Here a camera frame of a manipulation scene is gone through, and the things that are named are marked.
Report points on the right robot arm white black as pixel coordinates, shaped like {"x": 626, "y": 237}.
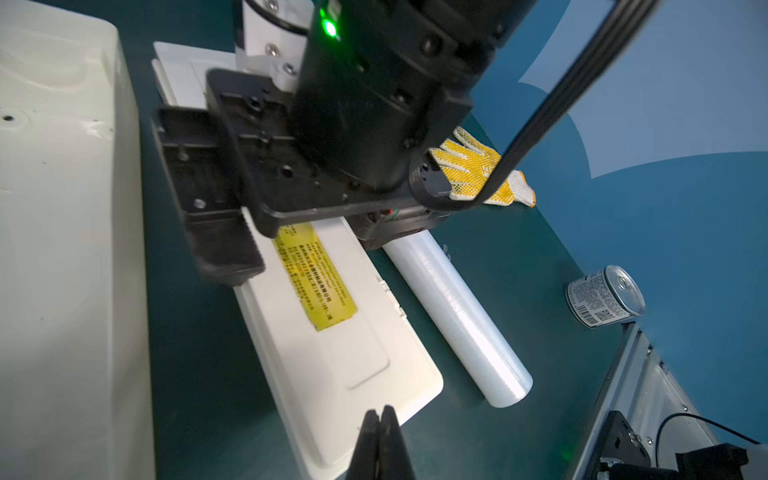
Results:
{"x": 346, "y": 130}

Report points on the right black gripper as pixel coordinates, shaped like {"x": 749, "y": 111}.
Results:
{"x": 277, "y": 182}

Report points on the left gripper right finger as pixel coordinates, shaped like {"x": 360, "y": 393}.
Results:
{"x": 394, "y": 461}

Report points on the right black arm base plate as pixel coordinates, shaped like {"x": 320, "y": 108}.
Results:
{"x": 616, "y": 440}

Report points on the yellow white work glove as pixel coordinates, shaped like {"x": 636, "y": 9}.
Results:
{"x": 467, "y": 163}

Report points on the white plastic wrap roll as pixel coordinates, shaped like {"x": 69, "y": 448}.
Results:
{"x": 475, "y": 339}

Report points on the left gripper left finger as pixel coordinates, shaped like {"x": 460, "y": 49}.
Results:
{"x": 364, "y": 461}

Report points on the silver tin can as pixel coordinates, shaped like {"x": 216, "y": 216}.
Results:
{"x": 609, "y": 296}

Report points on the aluminium front rail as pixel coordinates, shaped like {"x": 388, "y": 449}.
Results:
{"x": 680, "y": 441}

